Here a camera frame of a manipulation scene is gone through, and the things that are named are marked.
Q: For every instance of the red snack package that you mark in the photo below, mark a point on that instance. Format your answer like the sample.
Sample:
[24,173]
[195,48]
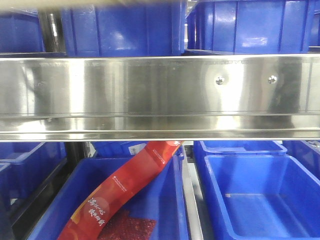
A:
[89,219]

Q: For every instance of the stainless steel shelf rail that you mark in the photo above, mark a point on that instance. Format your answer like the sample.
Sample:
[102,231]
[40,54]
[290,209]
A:
[196,97]

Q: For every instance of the blue bin upper centre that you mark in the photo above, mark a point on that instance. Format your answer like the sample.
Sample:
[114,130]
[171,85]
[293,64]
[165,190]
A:
[139,30]

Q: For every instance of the blue bin upper left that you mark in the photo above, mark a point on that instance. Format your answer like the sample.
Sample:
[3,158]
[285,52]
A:
[20,32]

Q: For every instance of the blue bin lower right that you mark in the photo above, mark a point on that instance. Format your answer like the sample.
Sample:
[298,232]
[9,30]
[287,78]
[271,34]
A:
[261,197]

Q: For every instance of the blue bin behind right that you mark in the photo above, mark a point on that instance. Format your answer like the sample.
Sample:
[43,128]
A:
[204,148]

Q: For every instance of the blue bin upper right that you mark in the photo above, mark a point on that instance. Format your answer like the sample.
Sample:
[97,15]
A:
[251,26]

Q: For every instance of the blue bin lower left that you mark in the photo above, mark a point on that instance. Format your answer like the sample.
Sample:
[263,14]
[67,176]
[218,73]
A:
[25,165]

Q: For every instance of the blue bin lower centre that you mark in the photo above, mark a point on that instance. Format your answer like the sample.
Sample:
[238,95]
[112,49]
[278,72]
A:
[161,200]

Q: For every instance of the blue bin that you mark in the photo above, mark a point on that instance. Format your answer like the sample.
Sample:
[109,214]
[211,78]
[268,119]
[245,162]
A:
[204,148]
[161,200]
[20,32]
[25,165]
[251,26]
[139,30]
[261,197]

